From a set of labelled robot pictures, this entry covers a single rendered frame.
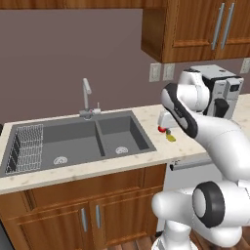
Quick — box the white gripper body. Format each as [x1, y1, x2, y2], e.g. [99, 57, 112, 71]
[157, 109, 180, 130]

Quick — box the white dishwasher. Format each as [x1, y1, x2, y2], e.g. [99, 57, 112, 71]
[156, 157, 227, 232]

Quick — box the white and black coffee machine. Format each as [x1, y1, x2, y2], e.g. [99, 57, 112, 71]
[189, 63, 245, 119]

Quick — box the silver tap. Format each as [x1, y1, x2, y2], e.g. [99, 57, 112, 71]
[79, 77, 103, 120]

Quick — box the grey double sink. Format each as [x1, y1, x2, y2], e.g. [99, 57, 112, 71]
[0, 109, 157, 179]

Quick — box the wooden false drawer front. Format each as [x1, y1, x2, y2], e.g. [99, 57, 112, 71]
[23, 163, 168, 210]

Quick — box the wooden base cupboard door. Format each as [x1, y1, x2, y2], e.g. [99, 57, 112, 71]
[88, 186, 164, 250]
[2, 202, 94, 250]

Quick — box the black oven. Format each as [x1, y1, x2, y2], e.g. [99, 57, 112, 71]
[0, 219, 16, 250]

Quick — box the silver dishwasher handle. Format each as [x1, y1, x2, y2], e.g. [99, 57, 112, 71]
[169, 157, 213, 172]

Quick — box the white wall socket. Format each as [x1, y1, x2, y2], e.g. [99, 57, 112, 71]
[162, 62, 176, 82]
[148, 62, 162, 83]
[239, 58, 250, 75]

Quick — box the wooden wall cupboard door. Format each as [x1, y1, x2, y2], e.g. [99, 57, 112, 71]
[216, 0, 250, 61]
[161, 0, 230, 63]

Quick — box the silver wall cupboard handle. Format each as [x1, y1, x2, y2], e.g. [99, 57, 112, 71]
[221, 2, 235, 51]
[211, 2, 226, 51]

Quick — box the silver base cupboard handle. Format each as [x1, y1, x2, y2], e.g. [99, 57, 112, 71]
[95, 204, 103, 229]
[80, 207, 89, 233]

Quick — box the wire dish rack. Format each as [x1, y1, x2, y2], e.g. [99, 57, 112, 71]
[4, 123, 45, 176]

